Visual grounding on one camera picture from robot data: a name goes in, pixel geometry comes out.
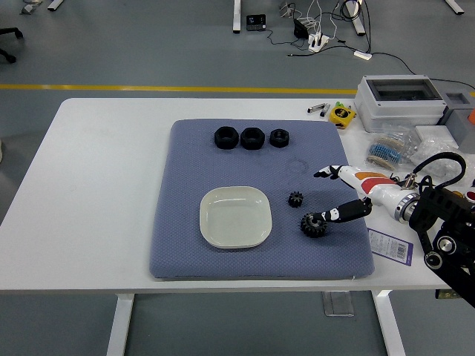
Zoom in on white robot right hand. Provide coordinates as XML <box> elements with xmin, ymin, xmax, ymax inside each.
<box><xmin>313</xmin><ymin>164</ymin><xmax>407</xmax><ymax>225</ymax></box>

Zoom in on large black gear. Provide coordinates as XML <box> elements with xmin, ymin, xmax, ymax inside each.
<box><xmin>299</xmin><ymin>211</ymin><xmax>329</xmax><ymax>239</ymax></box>

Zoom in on white flat box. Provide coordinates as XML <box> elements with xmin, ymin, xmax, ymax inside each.
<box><xmin>413</xmin><ymin>125</ymin><xmax>460</xmax><ymax>151</ymax></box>

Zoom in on grey lidded box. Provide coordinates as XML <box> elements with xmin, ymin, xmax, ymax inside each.
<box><xmin>437</xmin><ymin>90</ymin><xmax>475</xmax><ymax>151</ymax></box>

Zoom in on small black hex nut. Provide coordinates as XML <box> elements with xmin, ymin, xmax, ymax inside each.
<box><xmin>269</xmin><ymin>128</ymin><xmax>290</xmax><ymax>148</ymax></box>

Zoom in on large black hex nut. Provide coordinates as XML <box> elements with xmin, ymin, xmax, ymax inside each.
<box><xmin>214</xmin><ymin>125</ymin><xmax>239</xmax><ymax>150</ymax></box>
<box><xmin>240</xmin><ymin>127</ymin><xmax>265</xmax><ymax>151</ymax></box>

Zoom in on bag of blue resistors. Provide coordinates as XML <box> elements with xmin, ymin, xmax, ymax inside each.
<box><xmin>365</xmin><ymin>125</ymin><xmax>416</xmax><ymax>171</ymax></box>

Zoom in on purple-edged label card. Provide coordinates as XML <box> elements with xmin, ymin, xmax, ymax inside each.
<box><xmin>367</xmin><ymin>228</ymin><xmax>414</xmax><ymax>267</ymax></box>

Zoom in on bag of white parts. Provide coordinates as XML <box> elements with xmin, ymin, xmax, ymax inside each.
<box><xmin>407</xmin><ymin>136</ymin><xmax>475</xmax><ymax>179</ymax></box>

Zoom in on yellow tape measure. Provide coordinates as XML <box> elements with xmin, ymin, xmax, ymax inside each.
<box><xmin>328</xmin><ymin>105</ymin><xmax>357</xmax><ymax>130</ymax></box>

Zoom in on blue-grey quilted mat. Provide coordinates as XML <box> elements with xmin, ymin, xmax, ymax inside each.
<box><xmin>148</xmin><ymin>118</ymin><xmax>376</xmax><ymax>281</ymax></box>

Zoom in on clear plastic floor piece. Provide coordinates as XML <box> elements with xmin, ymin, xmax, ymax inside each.
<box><xmin>321</xmin><ymin>291</ymin><xmax>356</xmax><ymax>317</ymax></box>

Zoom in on black under-table control panel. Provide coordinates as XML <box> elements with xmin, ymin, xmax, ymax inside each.
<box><xmin>435</xmin><ymin>288</ymin><xmax>465</xmax><ymax>300</ymax></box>

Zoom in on white table leg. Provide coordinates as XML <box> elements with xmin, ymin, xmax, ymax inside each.
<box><xmin>106</xmin><ymin>292</ymin><xmax>134</xmax><ymax>356</ymax></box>
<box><xmin>373</xmin><ymin>289</ymin><xmax>407</xmax><ymax>356</ymax></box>

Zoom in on white square plate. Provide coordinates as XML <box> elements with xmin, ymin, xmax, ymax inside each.
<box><xmin>199</xmin><ymin>185</ymin><xmax>273</xmax><ymax>250</ymax></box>

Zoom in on white power strip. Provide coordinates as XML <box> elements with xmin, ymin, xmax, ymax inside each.
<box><xmin>307</xmin><ymin>32</ymin><xmax>330</xmax><ymax>53</ymax></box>

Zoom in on white background desk leg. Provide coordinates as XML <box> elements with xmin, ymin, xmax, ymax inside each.
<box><xmin>348</xmin><ymin>0</ymin><xmax>368</xmax><ymax>37</ymax></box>
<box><xmin>232</xmin><ymin>0</ymin><xmax>242</xmax><ymax>34</ymax></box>

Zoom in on black power adapter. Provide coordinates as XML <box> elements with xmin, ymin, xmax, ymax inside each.
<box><xmin>292</xmin><ymin>18</ymin><xmax>311</xmax><ymax>39</ymax></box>

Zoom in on black device with screen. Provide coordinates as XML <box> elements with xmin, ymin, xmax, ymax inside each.
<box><xmin>246</xmin><ymin>13</ymin><xmax>267</xmax><ymax>32</ymax></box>

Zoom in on black office chair base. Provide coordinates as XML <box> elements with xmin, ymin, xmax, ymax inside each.
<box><xmin>0</xmin><ymin>27</ymin><xmax>24</xmax><ymax>64</ymax></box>

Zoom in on grey enclosure with clear lid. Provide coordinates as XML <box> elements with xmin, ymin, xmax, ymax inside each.
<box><xmin>353</xmin><ymin>74</ymin><xmax>448</xmax><ymax>134</ymax></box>

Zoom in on long black floor cable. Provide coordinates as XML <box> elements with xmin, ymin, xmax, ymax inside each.
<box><xmin>370</xmin><ymin>51</ymin><xmax>475</xmax><ymax>93</ymax></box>

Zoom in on grey metal floor bracket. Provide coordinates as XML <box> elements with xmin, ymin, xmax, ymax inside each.
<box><xmin>20</xmin><ymin>0</ymin><xmax>42</xmax><ymax>16</ymax></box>

